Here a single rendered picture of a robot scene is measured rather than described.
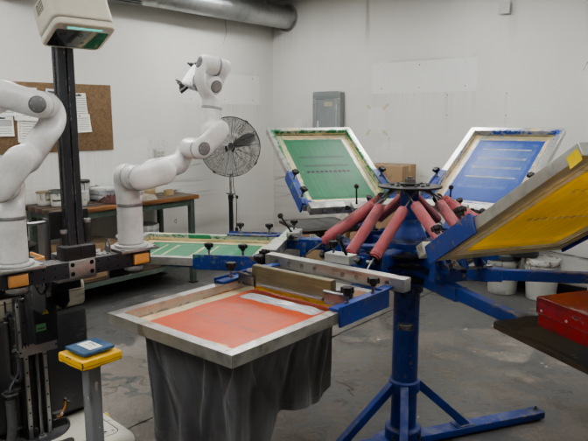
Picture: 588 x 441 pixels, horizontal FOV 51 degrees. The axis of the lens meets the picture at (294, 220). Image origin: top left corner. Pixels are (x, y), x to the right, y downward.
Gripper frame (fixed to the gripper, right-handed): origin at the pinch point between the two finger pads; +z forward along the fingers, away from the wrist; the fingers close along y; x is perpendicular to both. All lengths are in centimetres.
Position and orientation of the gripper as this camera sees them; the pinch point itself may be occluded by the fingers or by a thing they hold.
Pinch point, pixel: (185, 73)
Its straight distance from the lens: 283.4
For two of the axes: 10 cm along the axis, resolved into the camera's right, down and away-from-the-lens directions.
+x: -5.9, -4.3, -6.8
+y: 5.6, -8.3, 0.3
